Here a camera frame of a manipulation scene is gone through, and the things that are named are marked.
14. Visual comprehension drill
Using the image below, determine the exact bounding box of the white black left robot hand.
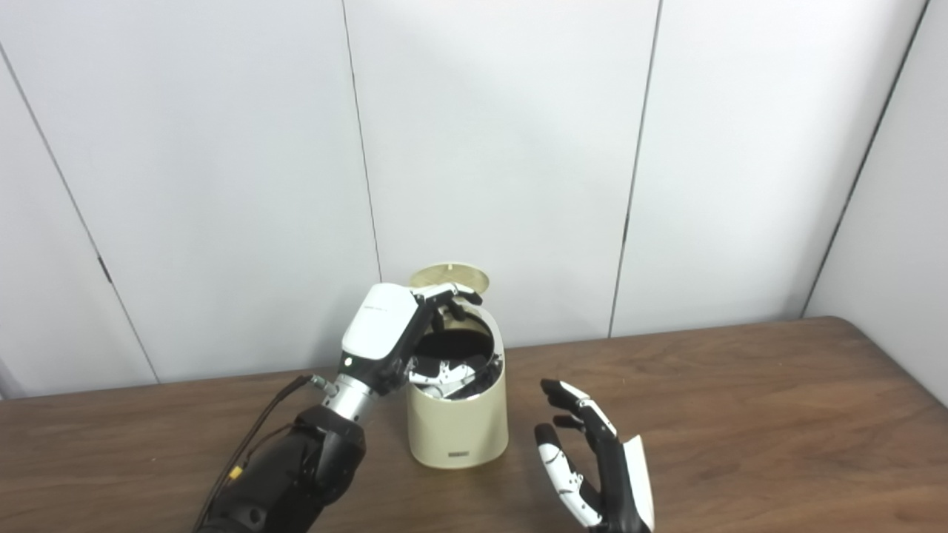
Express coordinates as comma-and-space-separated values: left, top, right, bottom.
339, 282, 495, 400

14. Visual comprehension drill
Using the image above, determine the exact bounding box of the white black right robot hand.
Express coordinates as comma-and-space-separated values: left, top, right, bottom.
535, 379, 655, 533

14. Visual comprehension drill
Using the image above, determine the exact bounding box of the round cream bin lid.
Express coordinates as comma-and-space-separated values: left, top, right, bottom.
410, 261, 490, 293

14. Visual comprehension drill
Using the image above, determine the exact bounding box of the cream-colored bin body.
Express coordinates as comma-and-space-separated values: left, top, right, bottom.
405, 304, 510, 469

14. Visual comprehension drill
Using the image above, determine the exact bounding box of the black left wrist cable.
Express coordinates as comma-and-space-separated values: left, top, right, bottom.
194, 374, 338, 533

